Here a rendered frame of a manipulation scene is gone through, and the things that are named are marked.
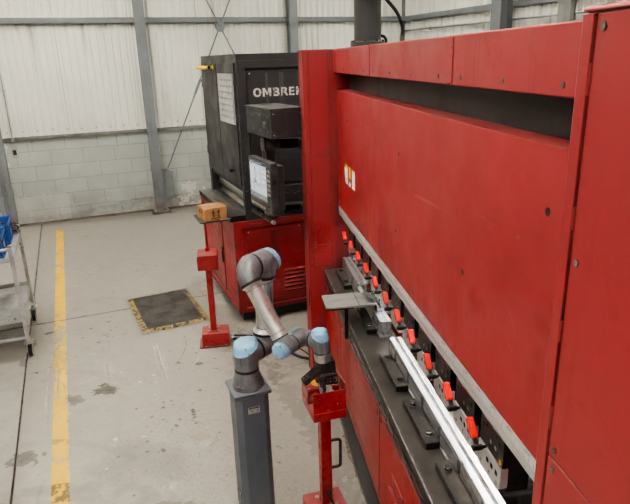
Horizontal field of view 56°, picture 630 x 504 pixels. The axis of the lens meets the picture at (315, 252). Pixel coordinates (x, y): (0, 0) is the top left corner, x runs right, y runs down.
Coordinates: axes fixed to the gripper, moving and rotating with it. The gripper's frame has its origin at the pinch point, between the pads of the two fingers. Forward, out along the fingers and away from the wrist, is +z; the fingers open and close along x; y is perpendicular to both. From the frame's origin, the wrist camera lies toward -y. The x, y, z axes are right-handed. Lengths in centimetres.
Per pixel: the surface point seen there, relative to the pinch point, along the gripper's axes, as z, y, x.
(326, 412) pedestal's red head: 4.2, -0.3, -4.7
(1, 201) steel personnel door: 15, -272, 702
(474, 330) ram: -72, 26, -90
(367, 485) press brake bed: 72, 23, 17
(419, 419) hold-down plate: -14, 25, -50
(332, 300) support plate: -23, 24, 53
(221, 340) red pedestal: 68, -27, 217
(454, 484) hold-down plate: -15, 20, -87
